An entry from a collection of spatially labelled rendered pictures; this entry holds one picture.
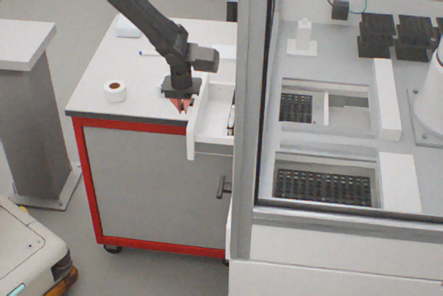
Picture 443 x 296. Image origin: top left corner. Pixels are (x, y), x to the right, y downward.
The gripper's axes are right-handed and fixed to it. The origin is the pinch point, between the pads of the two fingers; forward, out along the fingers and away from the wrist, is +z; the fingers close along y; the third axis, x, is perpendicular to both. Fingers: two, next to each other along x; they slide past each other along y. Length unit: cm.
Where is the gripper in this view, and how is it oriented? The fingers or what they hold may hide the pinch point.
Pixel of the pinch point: (183, 110)
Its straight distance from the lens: 161.4
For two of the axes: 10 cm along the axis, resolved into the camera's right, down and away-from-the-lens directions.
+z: 0.1, 7.3, 6.8
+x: 1.3, -6.8, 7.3
